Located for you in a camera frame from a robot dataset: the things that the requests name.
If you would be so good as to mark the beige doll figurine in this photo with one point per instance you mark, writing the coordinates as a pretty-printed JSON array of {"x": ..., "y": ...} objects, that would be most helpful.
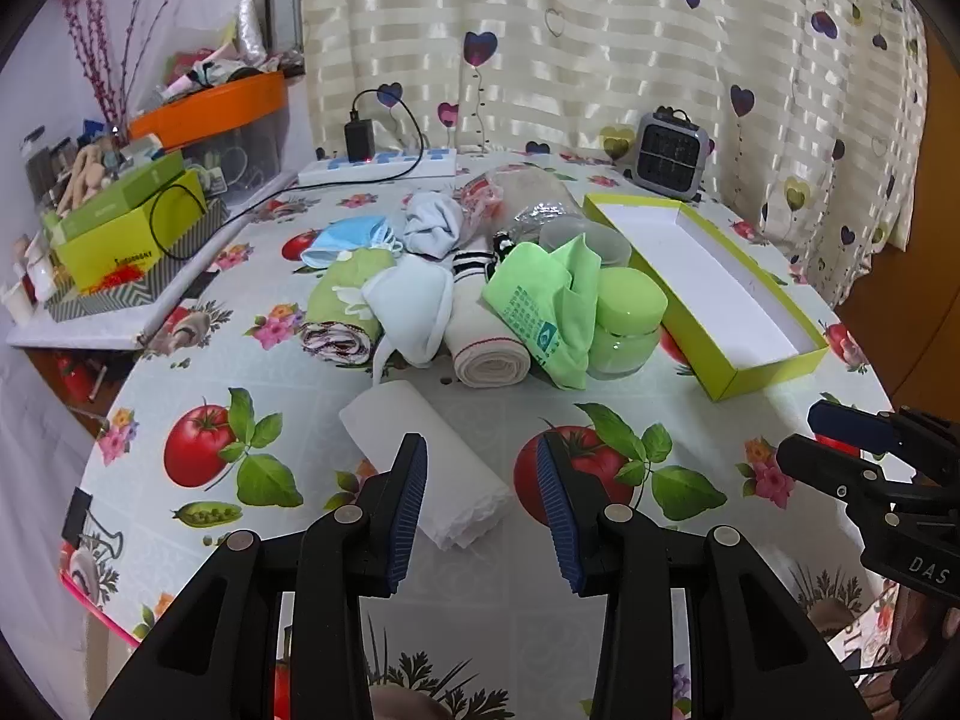
[{"x": 86, "y": 172}]

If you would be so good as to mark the clear plastic jar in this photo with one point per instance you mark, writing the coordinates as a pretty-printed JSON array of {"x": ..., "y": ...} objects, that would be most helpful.
[{"x": 600, "y": 240}]

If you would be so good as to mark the blue face mask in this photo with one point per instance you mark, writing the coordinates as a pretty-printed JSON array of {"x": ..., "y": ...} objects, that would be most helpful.
[{"x": 341, "y": 236}]

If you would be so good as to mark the yellow-green cardboard box tray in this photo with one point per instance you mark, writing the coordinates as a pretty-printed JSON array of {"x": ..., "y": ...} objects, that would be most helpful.
[{"x": 712, "y": 285}]

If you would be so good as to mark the green towel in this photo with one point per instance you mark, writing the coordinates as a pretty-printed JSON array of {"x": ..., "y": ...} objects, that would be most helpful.
[{"x": 341, "y": 292}]

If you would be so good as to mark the white cotton cloth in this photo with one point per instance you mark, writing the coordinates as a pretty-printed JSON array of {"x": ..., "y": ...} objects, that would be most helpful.
[{"x": 412, "y": 307}]

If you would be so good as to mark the pink flower branches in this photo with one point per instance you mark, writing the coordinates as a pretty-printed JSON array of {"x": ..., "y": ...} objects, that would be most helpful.
[{"x": 94, "y": 52}]

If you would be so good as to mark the black and white striped sock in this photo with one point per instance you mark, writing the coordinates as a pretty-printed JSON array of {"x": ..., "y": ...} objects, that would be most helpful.
[{"x": 469, "y": 266}]

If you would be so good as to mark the cream striped heart-print curtain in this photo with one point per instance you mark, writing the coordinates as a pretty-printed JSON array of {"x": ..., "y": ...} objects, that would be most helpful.
[{"x": 562, "y": 52}]

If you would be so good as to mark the vegetable-print tablecloth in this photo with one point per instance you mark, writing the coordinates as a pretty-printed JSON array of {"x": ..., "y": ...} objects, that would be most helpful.
[{"x": 300, "y": 390}]

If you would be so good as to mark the clear storage bin orange lid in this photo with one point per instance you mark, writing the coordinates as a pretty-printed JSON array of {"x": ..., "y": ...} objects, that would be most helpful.
[{"x": 217, "y": 109}]

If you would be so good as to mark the white and blue power strip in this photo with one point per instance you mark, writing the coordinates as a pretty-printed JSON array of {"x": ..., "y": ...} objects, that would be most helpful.
[{"x": 420, "y": 165}]

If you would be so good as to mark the small black block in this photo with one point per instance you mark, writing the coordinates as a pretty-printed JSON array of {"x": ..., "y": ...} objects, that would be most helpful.
[{"x": 79, "y": 517}]

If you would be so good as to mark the black charger plug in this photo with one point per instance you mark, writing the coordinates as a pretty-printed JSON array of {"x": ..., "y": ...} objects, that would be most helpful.
[{"x": 358, "y": 139}]

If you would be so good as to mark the yellow-green gift box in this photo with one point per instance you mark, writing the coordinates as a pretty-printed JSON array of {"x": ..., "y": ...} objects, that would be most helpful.
[{"x": 105, "y": 255}]

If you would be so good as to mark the clear plastic bag red print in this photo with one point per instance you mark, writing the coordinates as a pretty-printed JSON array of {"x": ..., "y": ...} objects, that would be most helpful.
[{"x": 525, "y": 195}]

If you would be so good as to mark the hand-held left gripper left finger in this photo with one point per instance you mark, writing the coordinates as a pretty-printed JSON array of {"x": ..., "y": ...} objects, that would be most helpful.
[{"x": 409, "y": 510}]

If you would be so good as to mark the pale blue white sock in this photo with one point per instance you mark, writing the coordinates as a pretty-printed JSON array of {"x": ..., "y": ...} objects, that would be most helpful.
[{"x": 431, "y": 229}]

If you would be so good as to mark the brown wooden door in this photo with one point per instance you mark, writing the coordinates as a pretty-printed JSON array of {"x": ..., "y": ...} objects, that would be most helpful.
[{"x": 915, "y": 315}]

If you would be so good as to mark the silver foil bag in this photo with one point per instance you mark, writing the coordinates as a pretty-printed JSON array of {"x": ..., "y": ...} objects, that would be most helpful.
[{"x": 251, "y": 26}]

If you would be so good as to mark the white lace-edged cloth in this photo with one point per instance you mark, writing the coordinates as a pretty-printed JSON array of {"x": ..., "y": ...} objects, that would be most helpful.
[{"x": 390, "y": 412}]

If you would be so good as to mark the glass jar with green lid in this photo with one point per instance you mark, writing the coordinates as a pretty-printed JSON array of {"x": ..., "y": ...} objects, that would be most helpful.
[{"x": 630, "y": 300}]

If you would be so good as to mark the small grey desk heater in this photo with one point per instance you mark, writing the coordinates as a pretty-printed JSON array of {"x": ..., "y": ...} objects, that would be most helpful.
[{"x": 667, "y": 154}]

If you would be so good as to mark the grey window frame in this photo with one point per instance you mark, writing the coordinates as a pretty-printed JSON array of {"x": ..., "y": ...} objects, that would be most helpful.
[{"x": 285, "y": 15}]

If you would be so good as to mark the white rolled towel red stripe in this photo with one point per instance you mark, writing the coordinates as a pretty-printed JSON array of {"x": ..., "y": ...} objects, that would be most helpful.
[{"x": 480, "y": 345}]

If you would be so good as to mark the pile of crumpled wrappers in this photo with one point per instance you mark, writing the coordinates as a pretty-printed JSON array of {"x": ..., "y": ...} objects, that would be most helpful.
[{"x": 210, "y": 67}]

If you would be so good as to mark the green microfiber cloth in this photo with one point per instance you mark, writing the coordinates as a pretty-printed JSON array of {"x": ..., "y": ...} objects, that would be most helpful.
[{"x": 525, "y": 292}]

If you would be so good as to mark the flat dark green box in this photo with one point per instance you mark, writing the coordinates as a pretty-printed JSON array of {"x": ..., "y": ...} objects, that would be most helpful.
[{"x": 120, "y": 191}]

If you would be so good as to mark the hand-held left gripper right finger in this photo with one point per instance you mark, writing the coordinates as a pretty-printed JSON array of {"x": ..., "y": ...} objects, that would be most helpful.
[{"x": 559, "y": 510}]

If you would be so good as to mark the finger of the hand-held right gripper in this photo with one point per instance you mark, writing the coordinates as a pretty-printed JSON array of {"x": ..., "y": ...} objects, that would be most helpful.
[
  {"x": 855, "y": 427},
  {"x": 825, "y": 465}
]

